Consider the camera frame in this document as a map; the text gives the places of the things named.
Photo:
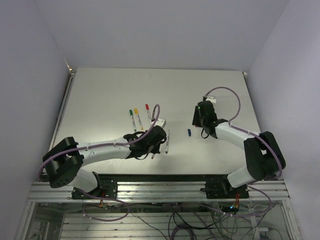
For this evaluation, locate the blue pen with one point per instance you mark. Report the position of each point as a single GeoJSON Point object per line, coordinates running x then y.
{"type": "Point", "coordinates": [167, 142]}

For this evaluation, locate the yellow pen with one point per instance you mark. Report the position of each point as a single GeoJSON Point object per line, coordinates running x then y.
{"type": "Point", "coordinates": [140, 122]}

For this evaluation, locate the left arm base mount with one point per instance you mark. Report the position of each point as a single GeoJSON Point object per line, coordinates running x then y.
{"type": "Point", "coordinates": [94, 186]}

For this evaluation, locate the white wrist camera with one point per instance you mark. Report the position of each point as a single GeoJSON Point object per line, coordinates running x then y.
{"type": "Point", "coordinates": [161, 122]}
{"type": "Point", "coordinates": [210, 98]}

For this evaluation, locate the green pen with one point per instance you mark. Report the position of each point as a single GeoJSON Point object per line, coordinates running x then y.
{"type": "Point", "coordinates": [134, 124]}

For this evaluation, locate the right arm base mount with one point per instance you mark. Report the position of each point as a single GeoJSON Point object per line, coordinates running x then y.
{"type": "Point", "coordinates": [217, 187]}

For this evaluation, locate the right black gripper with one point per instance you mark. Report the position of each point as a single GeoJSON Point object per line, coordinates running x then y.
{"type": "Point", "coordinates": [196, 121]}

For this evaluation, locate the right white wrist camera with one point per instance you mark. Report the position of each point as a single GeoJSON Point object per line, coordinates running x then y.
{"type": "Point", "coordinates": [210, 98]}

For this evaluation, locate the blue pen cap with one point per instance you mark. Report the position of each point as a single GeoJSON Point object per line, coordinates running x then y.
{"type": "Point", "coordinates": [189, 132]}

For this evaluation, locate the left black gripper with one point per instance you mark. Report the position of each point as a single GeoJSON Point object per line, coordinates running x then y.
{"type": "Point", "coordinates": [156, 150]}

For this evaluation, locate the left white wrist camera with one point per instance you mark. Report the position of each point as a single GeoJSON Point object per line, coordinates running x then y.
{"type": "Point", "coordinates": [161, 122]}

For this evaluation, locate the aluminium frame rail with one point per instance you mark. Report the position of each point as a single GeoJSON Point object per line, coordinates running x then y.
{"type": "Point", "coordinates": [146, 192]}

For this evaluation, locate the red pen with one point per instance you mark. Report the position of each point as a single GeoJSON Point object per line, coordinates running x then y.
{"type": "Point", "coordinates": [149, 115]}

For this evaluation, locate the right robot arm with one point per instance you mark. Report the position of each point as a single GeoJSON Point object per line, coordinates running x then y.
{"type": "Point", "coordinates": [263, 157]}

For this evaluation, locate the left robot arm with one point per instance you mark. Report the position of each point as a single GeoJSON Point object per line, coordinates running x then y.
{"type": "Point", "coordinates": [64, 163]}

